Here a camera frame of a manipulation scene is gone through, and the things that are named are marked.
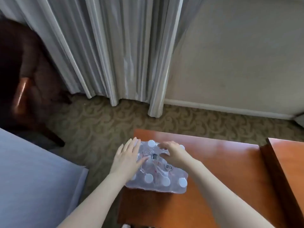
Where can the person's right hand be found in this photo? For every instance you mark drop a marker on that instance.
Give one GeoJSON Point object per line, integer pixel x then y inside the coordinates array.
{"type": "Point", "coordinates": [175, 154]}

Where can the person's left hand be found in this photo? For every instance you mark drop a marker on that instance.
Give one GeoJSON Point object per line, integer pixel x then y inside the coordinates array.
{"type": "Point", "coordinates": [125, 161]}

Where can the person's left thumb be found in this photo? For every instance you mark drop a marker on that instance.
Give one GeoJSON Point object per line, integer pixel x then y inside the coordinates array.
{"type": "Point", "coordinates": [142, 161]}

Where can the person's left little finger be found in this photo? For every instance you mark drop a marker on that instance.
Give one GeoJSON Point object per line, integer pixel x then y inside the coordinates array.
{"type": "Point", "coordinates": [119, 150]}

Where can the person's left middle finger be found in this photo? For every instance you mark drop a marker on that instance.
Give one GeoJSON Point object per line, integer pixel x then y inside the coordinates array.
{"type": "Point", "coordinates": [133, 144]}

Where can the person's right fingers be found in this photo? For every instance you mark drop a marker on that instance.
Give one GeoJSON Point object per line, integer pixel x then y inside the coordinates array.
{"type": "Point", "coordinates": [164, 149]}

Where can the shrink-wrapped pack of water bottles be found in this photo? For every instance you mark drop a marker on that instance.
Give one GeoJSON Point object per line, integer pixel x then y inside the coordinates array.
{"type": "Point", "coordinates": [156, 173]}

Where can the person's right forearm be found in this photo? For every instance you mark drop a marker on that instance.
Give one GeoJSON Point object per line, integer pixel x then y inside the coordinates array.
{"type": "Point", "coordinates": [224, 198]}

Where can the person's left forearm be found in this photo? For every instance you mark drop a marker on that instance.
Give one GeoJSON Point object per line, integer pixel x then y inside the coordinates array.
{"type": "Point", "coordinates": [93, 203]}

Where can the orange-brown wooden table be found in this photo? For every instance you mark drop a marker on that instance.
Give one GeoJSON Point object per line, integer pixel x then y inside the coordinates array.
{"type": "Point", "coordinates": [213, 182]}

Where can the white baseboard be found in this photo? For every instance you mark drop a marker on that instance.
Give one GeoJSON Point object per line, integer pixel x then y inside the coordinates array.
{"type": "Point", "coordinates": [225, 109]}

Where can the bed with blue-grey sheet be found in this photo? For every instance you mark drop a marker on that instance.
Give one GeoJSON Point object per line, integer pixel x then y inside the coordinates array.
{"type": "Point", "coordinates": [35, 185]}

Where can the grey pleated curtain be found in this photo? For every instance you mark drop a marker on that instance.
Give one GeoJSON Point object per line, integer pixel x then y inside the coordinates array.
{"type": "Point", "coordinates": [114, 47]}

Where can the dark brown armchair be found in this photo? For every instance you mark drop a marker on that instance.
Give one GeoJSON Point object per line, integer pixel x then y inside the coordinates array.
{"type": "Point", "coordinates": [28, 80]}

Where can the orange-brown wooden desk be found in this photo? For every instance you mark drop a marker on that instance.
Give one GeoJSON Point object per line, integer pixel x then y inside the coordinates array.
{"type": "Point", "coordinates": [287, 168]}

